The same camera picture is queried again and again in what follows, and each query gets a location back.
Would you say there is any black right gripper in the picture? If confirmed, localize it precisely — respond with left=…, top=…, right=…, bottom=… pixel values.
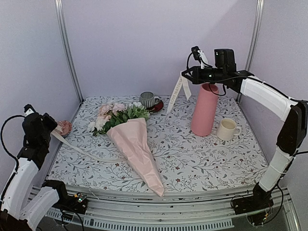
left=182, top=65, right=226, bottom=84

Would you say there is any cream printed ribbon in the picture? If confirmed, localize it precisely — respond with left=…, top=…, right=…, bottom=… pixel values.
left=51, top=130, right=126, bottom=163

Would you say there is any pink flower bouquet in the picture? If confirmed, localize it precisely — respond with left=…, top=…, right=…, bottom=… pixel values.
left=88, top=102, right=165, bottom=197

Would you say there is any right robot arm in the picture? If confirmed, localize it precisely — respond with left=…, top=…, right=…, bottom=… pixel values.
left=181, top=46, right=308, bottom=214

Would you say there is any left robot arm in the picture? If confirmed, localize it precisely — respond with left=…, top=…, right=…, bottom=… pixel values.
left=0, top=109, right=72, bottom=231

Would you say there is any tall pink vase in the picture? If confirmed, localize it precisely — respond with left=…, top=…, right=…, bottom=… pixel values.
left=191, top=83, right=219, bottom=137

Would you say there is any dark red saucer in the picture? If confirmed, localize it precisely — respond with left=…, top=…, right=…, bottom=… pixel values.
left=149, top=100, right=164, bottom=113

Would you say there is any striped ceramic cup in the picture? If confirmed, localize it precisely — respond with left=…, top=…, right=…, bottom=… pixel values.
left=139, top=91, right=161, bottom=108

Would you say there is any white coffee mug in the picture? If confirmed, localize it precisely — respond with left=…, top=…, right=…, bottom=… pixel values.
left=216, top=118, right=242, bottom=141

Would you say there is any floral patterned tablecloth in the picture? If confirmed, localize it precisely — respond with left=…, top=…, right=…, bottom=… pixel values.
left=48, top=96, right=267, bottom=193

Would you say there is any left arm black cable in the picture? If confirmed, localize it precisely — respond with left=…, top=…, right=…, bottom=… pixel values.
left=0, top=115, right=26, bottom=159

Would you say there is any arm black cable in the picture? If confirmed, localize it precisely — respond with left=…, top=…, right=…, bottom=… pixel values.
left=0, top=115, right=26, bottom=159
left=186, top=51, right=248, bottom=97

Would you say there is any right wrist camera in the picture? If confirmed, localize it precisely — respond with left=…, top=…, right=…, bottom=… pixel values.
left=191, top=46, right=211, bottom=69

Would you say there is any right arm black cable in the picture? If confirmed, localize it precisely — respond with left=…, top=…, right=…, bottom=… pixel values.
left=186, top=51, right=248, bottom=97

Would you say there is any right aluminium frame post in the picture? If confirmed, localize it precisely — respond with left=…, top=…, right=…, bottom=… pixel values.
left=235, top=0, right=265, bottom=103

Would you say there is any aluminium frame post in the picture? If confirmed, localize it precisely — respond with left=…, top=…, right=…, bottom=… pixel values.
left=235, top=0, right=265, bottom=103
left=54, top=0, right=84, bottom=104

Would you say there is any aluminium front rail base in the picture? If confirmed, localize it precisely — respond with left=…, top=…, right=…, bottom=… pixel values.
left=38, top=186, right=301, bottom=231

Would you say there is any left aluminium frame post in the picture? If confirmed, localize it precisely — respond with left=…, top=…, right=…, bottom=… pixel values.
left=54, top=0, right=84, bottom=104

